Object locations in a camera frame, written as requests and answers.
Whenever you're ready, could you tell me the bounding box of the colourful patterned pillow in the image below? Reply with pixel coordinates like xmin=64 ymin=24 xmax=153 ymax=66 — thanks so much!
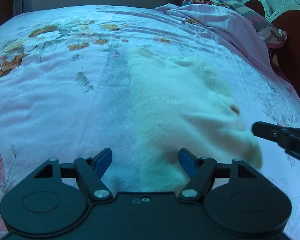
xmin=181 ymin=0 xmax=287 ymax=49

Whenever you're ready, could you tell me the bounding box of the dark red headboard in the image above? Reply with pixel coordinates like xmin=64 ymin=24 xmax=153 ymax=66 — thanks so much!
xmin=242 ymin=0 xmax=300 ymax=98

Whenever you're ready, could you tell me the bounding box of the pink floral bed sheet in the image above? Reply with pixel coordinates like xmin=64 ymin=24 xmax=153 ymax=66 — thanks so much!
xmin=0 ymin=4 xmax=300 ymax=239

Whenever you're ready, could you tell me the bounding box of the cream knit sweater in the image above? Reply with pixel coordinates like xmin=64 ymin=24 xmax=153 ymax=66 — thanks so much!
xmin=127 ymin=48 xmax=263 ymax=192

